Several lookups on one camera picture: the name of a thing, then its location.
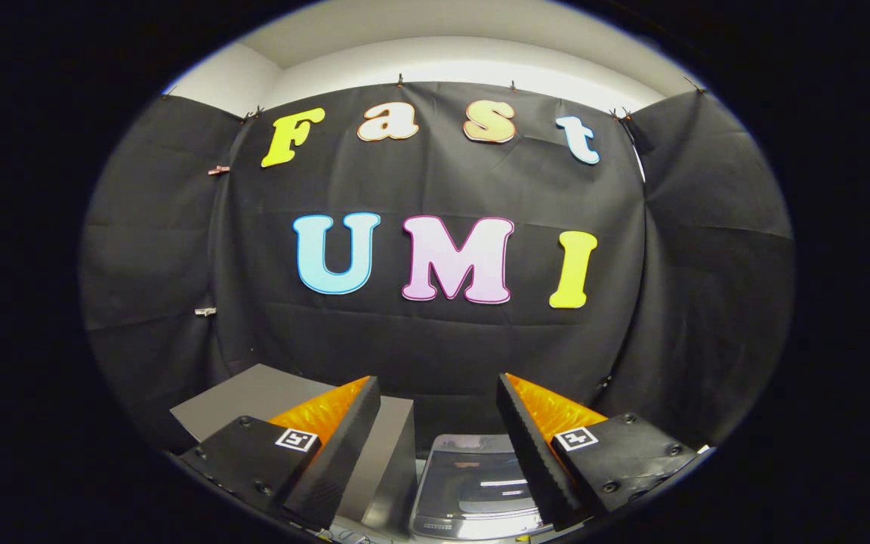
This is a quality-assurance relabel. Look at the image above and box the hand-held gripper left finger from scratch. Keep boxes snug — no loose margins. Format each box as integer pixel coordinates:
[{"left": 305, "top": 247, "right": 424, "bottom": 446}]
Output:
[{"left": 178, "top": 376, "right": 381, "bottom": 532}]

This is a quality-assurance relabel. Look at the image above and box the black backdrop cloth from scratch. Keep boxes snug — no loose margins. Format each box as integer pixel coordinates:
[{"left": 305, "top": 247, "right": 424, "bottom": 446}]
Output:
[{"left": 80, "top": 82, "right": 794, "bottom": 454}]

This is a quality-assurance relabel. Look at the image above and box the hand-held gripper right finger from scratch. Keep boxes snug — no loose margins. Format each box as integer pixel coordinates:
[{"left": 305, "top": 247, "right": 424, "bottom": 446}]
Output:
[{"left": 497, "top": 372, "right": 701, "bottom": 532}]

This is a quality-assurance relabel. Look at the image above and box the grey washing machine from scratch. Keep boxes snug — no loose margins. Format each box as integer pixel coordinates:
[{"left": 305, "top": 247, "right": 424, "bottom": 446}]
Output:
[{"left": 409, "top": 434, "right": 557, "bottom": 541}]

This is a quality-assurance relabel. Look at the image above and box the grey box cabinet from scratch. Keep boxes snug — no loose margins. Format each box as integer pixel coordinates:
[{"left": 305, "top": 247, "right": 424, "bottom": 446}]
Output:
[{"left": 170, "top": 363, "right": 418, "bottom": 541}]

